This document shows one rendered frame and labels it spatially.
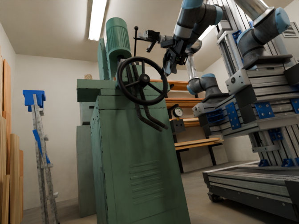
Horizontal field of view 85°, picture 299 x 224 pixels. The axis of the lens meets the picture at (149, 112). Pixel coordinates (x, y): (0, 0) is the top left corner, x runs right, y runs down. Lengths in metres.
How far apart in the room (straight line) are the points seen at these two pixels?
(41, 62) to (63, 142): 1.65
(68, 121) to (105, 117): 2.52
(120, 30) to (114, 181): 1.06
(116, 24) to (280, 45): 1.23
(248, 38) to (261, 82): 0.30
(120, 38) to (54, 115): 2.43
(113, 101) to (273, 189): 0.90
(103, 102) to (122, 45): 0.53
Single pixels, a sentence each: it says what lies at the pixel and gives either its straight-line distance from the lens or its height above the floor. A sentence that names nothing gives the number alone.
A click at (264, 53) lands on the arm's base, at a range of 1.16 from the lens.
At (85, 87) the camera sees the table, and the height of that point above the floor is 0.85.
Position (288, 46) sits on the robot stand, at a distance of 1.61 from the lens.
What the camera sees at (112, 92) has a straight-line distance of 1.01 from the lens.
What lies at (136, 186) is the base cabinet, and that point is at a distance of 0.94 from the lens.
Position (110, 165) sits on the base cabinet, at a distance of 0.90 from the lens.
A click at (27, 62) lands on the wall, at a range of 4.00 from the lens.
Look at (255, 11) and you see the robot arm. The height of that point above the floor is 1.05.
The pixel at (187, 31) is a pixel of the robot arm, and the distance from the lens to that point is 0.78.
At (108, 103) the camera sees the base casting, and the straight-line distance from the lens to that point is 0.97.
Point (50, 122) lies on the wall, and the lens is 3.45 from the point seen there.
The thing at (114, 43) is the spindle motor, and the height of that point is 1.27.
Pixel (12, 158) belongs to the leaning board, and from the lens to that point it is 2.26.
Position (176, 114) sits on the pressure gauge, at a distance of 1.04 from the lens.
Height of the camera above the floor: 0.40
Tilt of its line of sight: 16 degrees up
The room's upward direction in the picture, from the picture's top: 10 degrees counter-clockwise
